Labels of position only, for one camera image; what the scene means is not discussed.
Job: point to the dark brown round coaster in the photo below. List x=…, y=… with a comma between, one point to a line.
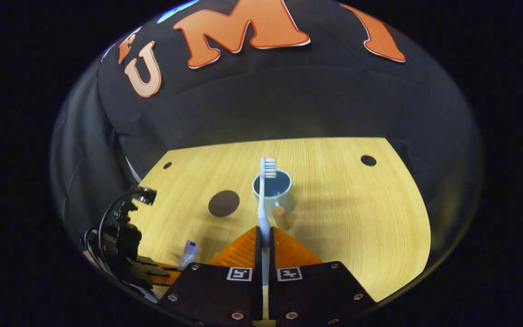
x=224, y=203

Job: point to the light blue cup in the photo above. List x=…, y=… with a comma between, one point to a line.
x=284, y=193

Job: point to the white toothbrush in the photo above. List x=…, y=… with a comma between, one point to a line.
x=263, y=213

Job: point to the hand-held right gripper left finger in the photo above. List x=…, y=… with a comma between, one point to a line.
x=216, y=295

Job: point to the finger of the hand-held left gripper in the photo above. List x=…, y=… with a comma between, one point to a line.
x=152, y=262
x=161, y=278

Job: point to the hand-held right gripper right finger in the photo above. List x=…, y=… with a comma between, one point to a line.
x=316, y=290

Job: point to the white toothpaste tube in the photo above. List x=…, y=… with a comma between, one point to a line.
x=189, y=254

